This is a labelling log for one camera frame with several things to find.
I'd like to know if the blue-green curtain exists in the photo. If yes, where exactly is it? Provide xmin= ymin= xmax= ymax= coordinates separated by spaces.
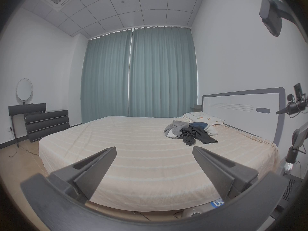
xmin=81 ymin=29 xmax=132 ymax=124
xmin=129 ymin=26 xmax=199 ymax=118

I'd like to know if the white printed pillow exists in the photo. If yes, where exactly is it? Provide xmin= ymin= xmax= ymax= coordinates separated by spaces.
xmin=181 ymin=112 xmax=225 ymax=125

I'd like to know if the round white mirror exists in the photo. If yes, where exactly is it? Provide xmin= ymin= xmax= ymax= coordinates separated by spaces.
xmin=16 ymin=78 xmax=33 ymax=104

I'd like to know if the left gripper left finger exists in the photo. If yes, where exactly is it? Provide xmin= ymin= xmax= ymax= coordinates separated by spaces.
xmin=48 ymin=146 xmax=117 ymax=204

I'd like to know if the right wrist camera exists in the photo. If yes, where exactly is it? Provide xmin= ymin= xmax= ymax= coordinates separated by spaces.
xmin=288 ymin=83 xmax=306 ymax=102

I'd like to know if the pile of clothes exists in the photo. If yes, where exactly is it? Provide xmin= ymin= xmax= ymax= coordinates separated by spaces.
xmin=164 ymin=120 xmax=219 ymax=146

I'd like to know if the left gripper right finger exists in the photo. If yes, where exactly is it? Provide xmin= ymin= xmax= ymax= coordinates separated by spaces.
xmin=192 ymin=146 xmax=259 ymax=203

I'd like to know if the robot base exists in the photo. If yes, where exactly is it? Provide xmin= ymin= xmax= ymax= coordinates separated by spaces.
xmin=180 ymin=161 xmax=308 ymax=226

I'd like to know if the black dressing table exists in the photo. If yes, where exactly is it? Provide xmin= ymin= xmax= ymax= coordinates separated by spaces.
xmin=8 ymin=103 xmax=47 ymax=148

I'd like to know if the bed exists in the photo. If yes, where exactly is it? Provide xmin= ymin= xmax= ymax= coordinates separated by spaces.
xmin=38 ymin=87 xmax=286 ymax=212

